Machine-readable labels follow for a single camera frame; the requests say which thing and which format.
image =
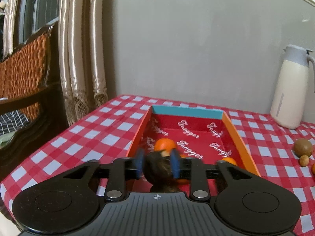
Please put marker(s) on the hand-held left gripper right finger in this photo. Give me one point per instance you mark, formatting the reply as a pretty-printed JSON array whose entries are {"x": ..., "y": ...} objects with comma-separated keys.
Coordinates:
[{"x": 176, "y": 164}]

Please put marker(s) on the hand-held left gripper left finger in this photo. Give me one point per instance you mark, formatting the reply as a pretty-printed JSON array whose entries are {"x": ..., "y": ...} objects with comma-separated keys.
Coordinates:
[{"x": 140, "y": 164}]

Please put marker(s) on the dark brown kiwi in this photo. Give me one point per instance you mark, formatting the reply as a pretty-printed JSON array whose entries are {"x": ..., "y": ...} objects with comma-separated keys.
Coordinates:
[{"x": 157, "y": 168}]

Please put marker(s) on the red cardboard box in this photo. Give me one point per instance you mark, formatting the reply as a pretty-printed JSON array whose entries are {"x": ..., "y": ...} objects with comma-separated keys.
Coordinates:
[{"x": 192, "y": 130}]

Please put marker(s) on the orange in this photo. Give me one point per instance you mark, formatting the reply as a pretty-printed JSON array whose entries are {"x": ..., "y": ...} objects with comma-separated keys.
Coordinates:
[
  {"x": 313, "y": 169},
  {"x": 164, "y": 145},
  {"x": 229, "y": 161}
]

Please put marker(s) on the red white checkered tablecloth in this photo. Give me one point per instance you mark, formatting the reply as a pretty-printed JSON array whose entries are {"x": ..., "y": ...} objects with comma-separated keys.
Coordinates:
[{"x": 86, "y": 137}]

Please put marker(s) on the tan brown kiwi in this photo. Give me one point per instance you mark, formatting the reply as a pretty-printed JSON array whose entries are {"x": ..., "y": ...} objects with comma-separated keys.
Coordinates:
[{"x": 303, "y": 148}]

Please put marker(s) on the small brown longan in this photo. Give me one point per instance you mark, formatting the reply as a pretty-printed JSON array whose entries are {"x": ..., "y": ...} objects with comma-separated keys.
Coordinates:
[{"x": 304, "y": 161}]

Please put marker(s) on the cream thermos jug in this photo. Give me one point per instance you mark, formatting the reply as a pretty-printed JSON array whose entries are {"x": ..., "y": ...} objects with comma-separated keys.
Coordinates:
[{"x": 288, "y": 91}]

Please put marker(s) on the dark plaid cloth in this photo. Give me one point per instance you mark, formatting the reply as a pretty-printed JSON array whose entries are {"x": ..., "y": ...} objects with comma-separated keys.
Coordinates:
[{"x": 12, "y": 123}]

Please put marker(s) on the beige satin curtain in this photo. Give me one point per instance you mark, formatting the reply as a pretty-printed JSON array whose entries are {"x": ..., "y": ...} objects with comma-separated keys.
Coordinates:
[
  {"x": 81, "y": 41},
  {"x": 11, "y": 17}
]

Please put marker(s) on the wooden rattan sofa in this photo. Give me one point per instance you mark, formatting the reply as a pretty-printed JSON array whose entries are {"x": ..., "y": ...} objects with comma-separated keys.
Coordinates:
[{"x": 24, "y": 73}]

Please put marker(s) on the window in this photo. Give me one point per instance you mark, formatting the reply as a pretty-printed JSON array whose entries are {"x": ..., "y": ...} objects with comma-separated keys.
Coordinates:
[{"x": 41, "y": 7}]

